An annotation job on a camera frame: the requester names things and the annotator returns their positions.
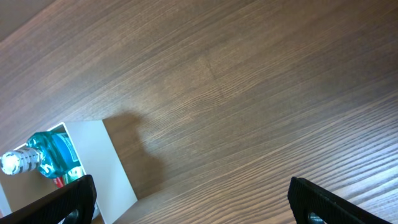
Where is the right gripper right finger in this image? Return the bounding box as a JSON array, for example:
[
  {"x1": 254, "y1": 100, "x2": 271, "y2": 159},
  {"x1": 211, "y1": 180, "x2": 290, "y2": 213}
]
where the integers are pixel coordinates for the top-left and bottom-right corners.
[{"x1": 287, "y1": 177, "x2": 389, "y2": 224}]

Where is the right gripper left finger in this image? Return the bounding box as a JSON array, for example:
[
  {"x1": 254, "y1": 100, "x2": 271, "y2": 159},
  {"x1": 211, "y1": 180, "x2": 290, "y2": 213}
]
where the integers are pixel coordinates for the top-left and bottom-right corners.
[{"x1": 1, "y1": 175, "x2": 97, "y2": 224}]

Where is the red teal toothpaste tube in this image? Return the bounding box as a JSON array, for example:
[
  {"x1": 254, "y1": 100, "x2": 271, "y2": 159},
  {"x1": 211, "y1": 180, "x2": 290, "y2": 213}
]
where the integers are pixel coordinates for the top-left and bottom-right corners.
[{"x1": 53, "y1": 177, "x2": 65, "y2": 188}]

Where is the green Dettol soap bar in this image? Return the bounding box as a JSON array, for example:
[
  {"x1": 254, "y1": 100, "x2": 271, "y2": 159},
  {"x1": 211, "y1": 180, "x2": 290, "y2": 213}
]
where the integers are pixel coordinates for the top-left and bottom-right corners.
[{"x1": 63, "y1": 166, "x2": 85, "y2": 185}]

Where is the blue mouthwash bottle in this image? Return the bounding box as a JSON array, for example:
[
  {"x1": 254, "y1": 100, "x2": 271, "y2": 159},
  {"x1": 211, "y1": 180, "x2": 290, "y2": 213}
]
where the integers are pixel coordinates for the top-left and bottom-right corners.
[{"x1": 1, "y1": 131, "x2": 80, "y2": 179}]

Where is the white cardboard box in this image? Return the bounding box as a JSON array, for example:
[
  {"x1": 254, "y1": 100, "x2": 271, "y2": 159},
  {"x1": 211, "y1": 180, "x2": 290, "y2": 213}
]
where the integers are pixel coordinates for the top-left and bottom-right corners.
[{"x1": 1, "y1": 120, "x2": 137, "y2": 223}]

